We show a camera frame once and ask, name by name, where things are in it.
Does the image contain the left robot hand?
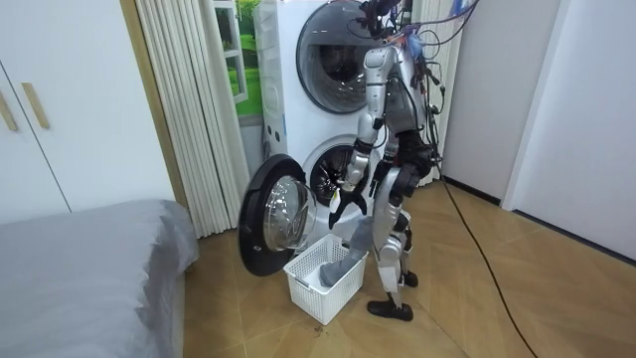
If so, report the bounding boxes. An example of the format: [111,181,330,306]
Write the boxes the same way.
[327,185,370,231]

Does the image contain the grey garment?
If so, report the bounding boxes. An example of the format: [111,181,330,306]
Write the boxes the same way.
[318,215,376,289]

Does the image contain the robot legs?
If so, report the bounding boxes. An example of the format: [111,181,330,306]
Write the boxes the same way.
[366,164,420,323]

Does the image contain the white cloth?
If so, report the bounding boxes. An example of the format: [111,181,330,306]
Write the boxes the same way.
[301,267,333,295]

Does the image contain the black round washing machine door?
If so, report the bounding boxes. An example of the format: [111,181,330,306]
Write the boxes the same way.
[237,153,319,278]

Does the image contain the white washing machine tower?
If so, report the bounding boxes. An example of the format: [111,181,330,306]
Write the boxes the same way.
[252,0,434,251]

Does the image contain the white plastic laundry basket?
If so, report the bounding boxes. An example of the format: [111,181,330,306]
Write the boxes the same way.
[282,233,371,327]

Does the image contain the robot body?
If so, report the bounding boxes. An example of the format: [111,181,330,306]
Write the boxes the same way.
[354,0,446,186]

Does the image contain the cream pleated curtain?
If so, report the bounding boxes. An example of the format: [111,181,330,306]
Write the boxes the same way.
[134,0,251,240]
[410,0,465,188]

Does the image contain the grey bed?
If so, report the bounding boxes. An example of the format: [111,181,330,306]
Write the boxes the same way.
[0,199,201,358]

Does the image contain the black floor cable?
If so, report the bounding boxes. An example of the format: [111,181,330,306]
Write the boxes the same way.
[436,166,540,358]

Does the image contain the window landscape wall poster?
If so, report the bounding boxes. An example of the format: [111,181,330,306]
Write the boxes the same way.
[213,0,264,119]

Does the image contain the cable bundle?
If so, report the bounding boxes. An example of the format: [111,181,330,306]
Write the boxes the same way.
[397,0,482,47]

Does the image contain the white wardrobe with wooden handles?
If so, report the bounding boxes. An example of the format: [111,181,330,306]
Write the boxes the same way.
[0,0,177,226]

